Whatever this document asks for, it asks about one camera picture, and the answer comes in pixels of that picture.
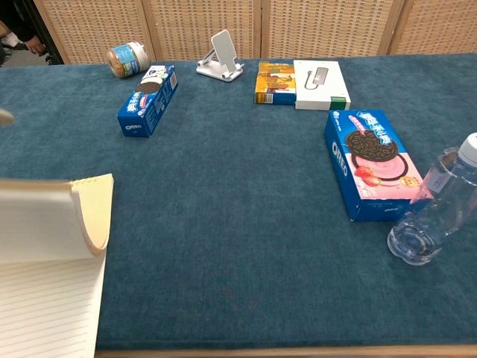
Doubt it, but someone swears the bystander bare hand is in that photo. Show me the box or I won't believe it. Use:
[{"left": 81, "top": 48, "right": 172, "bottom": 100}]
[{"left": 25, "top": 35, "right": 48, "bottom": 57}]

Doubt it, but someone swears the yellow spiral notepad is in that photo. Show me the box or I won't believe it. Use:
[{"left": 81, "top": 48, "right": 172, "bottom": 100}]
[{"left": 0, "top": 173, "right": 115, "bottom": 358}]

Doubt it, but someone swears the bystander black sleeved forearm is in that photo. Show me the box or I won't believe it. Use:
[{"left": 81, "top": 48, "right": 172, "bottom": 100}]
[{"left": 0, "top": 0, "right": 38, "bottom": 43}]

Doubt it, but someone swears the black stand leg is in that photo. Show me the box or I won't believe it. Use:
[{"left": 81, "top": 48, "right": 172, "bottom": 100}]
[{"left": 28, "top": 0, "right": 65, "bottom": 66}]

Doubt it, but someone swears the white plastic bag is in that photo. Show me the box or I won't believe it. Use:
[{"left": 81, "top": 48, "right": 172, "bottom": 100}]
[{"left": 0, "top": 32, "right": 22, "bottom": 48}]

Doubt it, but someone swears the woven rattan screen panel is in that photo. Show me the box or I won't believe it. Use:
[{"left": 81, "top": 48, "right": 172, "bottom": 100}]
[
  {"left": 260, "top": 0, "right": 405, "bottom": 59},
  {"left": 33, "top": 0, "right": 156, "bottom": 65},
  {"left": 387, "top": 0, "right": 477, "bottom": 56},
  {"left": 143, "top": 0, "right": 264, "bottom": 61}
]

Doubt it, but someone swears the clear snack jar blue label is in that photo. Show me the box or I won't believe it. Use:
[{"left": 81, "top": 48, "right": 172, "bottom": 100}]
[{"left": 106, "top": 42, "right": 152, "bottom": 80}]

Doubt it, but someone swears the slim blue Oreo box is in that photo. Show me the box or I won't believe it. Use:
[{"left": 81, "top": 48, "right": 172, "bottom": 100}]
[{"left": 116, "top": 65, "right": 179, "bottom": 138}]

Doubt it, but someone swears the white folding phone stand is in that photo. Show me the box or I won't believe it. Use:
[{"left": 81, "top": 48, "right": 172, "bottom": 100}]
[{"left": 195, "top": 29, "right": 245, "bottom": 84}]

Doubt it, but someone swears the yellow orange snack box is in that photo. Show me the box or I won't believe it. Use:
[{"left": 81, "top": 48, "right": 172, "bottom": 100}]
[{"left": 254, "top": 61, "right": 298, "bottom": 105}]

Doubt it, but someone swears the blue velvet tablecloth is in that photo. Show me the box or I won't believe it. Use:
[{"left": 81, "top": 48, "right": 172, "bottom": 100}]
[{"left": 0, "top": 54, "right": 477, "bottom": 351}]

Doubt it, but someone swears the white adapter product box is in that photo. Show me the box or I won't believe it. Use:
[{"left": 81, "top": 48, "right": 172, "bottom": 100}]
[{"left": 293, "top": 60, "right": 352, "bottom": 111}]

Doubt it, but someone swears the large strawberry Oreo box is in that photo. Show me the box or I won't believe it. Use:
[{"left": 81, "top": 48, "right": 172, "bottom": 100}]
[{"left": 323, "top": 108, "right": 429, "bottom": 223}]

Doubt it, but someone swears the clear plastic water bottle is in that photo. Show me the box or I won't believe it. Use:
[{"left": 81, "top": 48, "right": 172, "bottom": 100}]
[{"left": 386, "top": 132, "right": 477, "bottom": 266}]

